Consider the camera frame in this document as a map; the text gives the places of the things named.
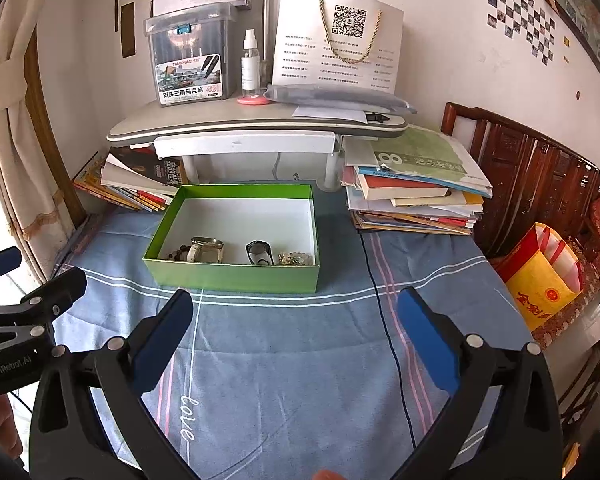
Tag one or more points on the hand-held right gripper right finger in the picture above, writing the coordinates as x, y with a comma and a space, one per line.
427, 340

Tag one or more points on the grey small desk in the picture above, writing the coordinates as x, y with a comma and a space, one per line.
230, 125

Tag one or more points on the clear marker pen box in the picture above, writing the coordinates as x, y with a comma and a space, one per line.
190, 60

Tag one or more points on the framed wall picture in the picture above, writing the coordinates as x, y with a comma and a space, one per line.
580, 15

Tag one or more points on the black clip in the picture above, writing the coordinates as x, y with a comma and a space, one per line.
377, 117

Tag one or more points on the white paper bag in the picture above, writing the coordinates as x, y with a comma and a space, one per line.
300, 60

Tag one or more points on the silver bangle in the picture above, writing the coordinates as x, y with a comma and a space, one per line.
215, 243

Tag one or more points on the brown wall stickers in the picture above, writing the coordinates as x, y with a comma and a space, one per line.
127, 25

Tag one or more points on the green cardboard box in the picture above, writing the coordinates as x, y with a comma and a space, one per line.
230, 277

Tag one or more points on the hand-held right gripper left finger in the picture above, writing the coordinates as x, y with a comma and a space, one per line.
162, 340

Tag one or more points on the large stack of books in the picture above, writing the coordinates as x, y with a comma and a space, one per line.
405, 195

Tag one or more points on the grey pouch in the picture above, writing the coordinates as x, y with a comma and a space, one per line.
330, 96

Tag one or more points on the grey metal pole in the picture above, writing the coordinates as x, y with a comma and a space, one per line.
266, 20

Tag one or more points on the small stack of books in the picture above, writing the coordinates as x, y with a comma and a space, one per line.
130, 170

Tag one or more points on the white paper sheet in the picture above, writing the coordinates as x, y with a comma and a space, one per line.
325, 114

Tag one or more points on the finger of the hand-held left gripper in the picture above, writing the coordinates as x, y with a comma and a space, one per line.
0, 262
60, 292

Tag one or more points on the beige curtain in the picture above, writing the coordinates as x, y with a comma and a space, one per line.
10, 135

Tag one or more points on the blue striped cloth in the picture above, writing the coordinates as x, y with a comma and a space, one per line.
290, 360

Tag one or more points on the brown wooden door frame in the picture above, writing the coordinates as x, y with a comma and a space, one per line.
45, 135

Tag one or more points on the pink round disc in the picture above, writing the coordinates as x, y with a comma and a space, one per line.
253, 100

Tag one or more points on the yellow shopping bag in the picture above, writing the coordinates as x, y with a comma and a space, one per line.
535, 280

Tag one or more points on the clear spray bottle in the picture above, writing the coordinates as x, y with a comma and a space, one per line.
250, 70

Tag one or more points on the dark wooden bench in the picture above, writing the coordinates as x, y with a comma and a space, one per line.
520, 175

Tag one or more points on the black round pendant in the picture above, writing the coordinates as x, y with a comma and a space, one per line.
250, 247

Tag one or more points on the group of small wall photos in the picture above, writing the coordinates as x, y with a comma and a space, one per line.
522, 15

